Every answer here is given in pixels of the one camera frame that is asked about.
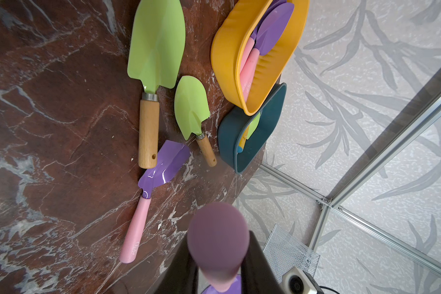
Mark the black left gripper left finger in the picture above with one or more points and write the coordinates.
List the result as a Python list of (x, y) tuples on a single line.
[(181, 277)]

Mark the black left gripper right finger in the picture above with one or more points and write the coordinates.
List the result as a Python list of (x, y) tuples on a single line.
[(256, 274)]

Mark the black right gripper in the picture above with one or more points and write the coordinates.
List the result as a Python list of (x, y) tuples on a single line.
[(297, 281)]

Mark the purple square shovel pink handle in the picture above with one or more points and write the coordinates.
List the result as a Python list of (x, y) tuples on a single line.
[(252, 39), (171, 157), (217, 240)]

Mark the green trowel yellow handle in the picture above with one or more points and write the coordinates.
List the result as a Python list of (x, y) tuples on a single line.
[(248, 133)]

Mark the dark teal storage box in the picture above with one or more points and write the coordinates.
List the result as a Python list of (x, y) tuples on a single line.
[(235, 123)]

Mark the yellow storage box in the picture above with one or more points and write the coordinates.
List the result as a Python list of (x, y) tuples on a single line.
[(229, 44)]

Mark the white wire mesh basket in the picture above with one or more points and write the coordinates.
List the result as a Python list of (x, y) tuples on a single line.
[(283, 252)]

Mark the green shovel wooden handle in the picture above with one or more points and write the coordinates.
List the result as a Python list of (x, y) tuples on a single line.
[(157, 47), (191, 109)]

